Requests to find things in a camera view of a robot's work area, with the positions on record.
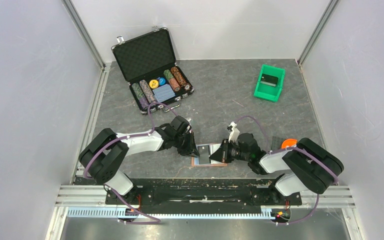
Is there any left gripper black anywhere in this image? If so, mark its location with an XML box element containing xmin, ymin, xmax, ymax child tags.
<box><xmin>173</xmin><ymin>130</ymin><xmax>200</xmax><ymax>158</ymax></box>

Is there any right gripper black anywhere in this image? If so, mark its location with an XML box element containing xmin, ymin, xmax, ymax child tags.
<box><xmin>209</xmin><ymin>138</ymin><xmax>251</xmax><ymax>163</ymax></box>

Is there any black credit card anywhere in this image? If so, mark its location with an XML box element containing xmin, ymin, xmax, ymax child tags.
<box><xmin>198</xmin><ymin>145</ymin><xmax>211</xmax><ymax>165</ymax></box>

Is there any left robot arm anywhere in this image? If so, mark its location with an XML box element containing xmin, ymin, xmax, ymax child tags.
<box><xmin>78</xmin><ymin>115</ymin><xmax>200</xmax><ymax>204</ymax></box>

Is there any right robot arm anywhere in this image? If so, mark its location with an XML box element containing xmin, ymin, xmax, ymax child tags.
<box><xmin>209</xmin><ymin>133</ymin><xmax>344</xmax><ymax>204</ymax></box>

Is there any blue playing card deck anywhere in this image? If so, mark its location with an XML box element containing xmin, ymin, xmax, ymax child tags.
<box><xmin>152</xmin><ymin>84</ymin><xmax>176</xmax><ymax>103</ymax></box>

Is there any black card in bin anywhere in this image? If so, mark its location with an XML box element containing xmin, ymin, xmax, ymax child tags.
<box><xmin>260</xmin><ymin>74</ymin><xmax>279</xmax><ymax>87</ymax></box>

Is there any colourful toy block set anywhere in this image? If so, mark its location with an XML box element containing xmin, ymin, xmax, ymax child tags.
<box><xmin>271</xmin><ymin>136</ymin><xmax>298</xmax><ymax>151</ymax></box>

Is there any purple poker chip row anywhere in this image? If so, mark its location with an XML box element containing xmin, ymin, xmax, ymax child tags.
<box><xmin>139</xmin><ymin>79</ymin><xmax>157</xmax><ymax>105</ymax></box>

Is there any green red chip row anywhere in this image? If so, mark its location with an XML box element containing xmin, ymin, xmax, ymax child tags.
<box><xmin>163</xmin><ymin>69</ymin><xmax>181</xmax><ymax>92</ymax></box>

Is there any orange brown chip row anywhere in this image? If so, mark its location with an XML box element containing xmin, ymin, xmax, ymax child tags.
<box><xmin>170</xmin><ymin>66</ymin><xmax>191</xmax><ymax>91</ymax></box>

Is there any blue dealer button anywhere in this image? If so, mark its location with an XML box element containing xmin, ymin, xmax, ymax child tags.
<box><xmin>157</xmin><ymin>77</ymin><xmax>166</xmax><ymax>86</ymax></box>

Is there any yellow dealer button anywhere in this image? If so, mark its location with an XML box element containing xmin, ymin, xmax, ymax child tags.
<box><xmin>148</xmin><ymin>79</ymin><xmax>160</xmax><ymax>89</ymax></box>

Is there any green poker chip row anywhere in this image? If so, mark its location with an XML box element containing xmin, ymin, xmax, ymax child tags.
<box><xmin>131</xmin><ymin>83</ymin><xmax>148</xmax><ymax>105</ymax></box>

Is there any green plastic bin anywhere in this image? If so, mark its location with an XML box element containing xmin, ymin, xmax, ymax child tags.
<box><xmin>253</xmin><ymin>64</ymin><xmax>286</xmax><ymax>102</ymax></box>

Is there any black poker chip case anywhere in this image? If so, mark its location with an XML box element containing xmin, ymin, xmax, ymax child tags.
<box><xmin>111</xmin><ymin>27</ymin><xmax>195</xmax><ymax>115</ymax></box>

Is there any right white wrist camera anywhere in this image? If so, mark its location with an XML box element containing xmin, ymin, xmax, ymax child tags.
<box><xmin>226</xmin><ymin>121</ymin><xmax>240</xmax><ymax>143</ymax></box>

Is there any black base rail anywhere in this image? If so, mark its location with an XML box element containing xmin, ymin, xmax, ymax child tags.
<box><xmin>104</xmin><ymin>178</ymin><xmax>303</xmax><ymax>221</ymax></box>

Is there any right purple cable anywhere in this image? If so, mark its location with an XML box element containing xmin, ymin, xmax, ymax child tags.
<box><xmin>235</xmin><ymin>115</ymin><xmax>340</xmax><ymax>226</ymax></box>

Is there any purple cable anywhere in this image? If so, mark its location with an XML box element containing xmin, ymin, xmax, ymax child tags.
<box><xmin>82</xmin><ymin>101</ymin><xmax>178</xmax><ymax>226</ymax></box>
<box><xmin>235</xmin><ymin>115</ymin><xmax>340</xmax><ymax>226</ymax></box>

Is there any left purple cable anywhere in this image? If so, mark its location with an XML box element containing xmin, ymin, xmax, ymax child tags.
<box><xmin>82</xmin><ymin>101</ymin><xmax>178</xmax><ymax>226</ymax></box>

